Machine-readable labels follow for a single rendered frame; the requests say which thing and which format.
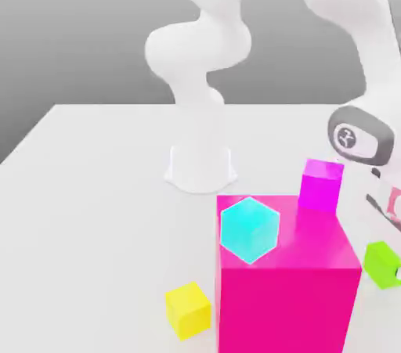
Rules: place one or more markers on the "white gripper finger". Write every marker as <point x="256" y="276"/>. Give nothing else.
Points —
<point x="398" y="273"/>

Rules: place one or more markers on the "small green cube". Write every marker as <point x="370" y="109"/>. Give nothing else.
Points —
<point x="380" y="265"/>

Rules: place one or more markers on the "small magenta cube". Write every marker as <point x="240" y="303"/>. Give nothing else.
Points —
<point x="319" y="190"/>

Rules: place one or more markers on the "small cyan cube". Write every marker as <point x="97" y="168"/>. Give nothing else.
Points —
<point x="249" y="231"/>

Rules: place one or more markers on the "small yellow cube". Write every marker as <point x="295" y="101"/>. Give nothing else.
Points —
<point x="188" y="312"/>

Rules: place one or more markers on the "large pink box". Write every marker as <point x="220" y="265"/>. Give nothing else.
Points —
<point x="288" y="306"/>

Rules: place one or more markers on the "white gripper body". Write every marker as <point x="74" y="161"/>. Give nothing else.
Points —
<point x="360" y="218"/>

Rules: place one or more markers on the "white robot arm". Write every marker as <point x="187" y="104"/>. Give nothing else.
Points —
<point x="200" y="46"/>

